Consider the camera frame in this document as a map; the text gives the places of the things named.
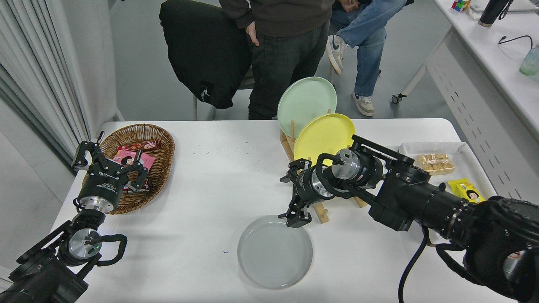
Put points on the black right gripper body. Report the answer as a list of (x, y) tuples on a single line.
[(306, 187)]

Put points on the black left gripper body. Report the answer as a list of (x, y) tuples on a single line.
[(103, 185)]

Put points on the grey plate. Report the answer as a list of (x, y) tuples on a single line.
[(273, 252)]

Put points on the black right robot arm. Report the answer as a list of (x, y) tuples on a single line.
[(421, 202)]

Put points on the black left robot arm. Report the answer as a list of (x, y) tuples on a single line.
[(38, 277)]

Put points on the wooden plate rack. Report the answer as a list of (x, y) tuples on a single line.
[(323, 215)]

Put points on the yellow plate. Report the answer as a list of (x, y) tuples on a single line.
[(324, 136)]

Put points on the pale green plate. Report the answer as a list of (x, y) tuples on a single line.
[(305, 103)]

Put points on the standing person's hand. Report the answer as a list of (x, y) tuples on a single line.
[(252, 34)]

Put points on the seated person's hand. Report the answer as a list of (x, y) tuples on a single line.
[(349, 5)]

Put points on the dark snack bar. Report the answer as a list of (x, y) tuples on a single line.
[(147, 183)]

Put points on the pink snack box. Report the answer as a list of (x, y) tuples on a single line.
[(145, 162)]

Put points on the brown wicker basket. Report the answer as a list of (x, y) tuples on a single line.
[(162, 168)]

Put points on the red snack bar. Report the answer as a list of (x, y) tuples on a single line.
[(143, 145)]

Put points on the white pleated curtain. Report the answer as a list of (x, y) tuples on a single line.
[(33, 63)]

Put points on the standing person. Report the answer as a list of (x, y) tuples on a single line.
[(286, 54)]

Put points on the clear packet of nut snack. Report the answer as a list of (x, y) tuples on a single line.
[(436, 164)]

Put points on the black jacket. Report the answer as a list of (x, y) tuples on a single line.
[(206, 54)]

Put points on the seated person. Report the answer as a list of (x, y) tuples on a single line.
[(370, 42)]

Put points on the yellow snack packet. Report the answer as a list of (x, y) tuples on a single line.
[(467, 190)]

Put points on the white rectangular tray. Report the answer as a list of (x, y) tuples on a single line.
[(463, 149)]

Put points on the colourful puzzle cube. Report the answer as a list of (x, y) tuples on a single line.
[(461, 5)]

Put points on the black bottle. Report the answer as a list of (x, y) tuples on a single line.
[(490, 12)]

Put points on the green translucent cup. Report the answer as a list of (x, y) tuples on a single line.
[(530, 63)]

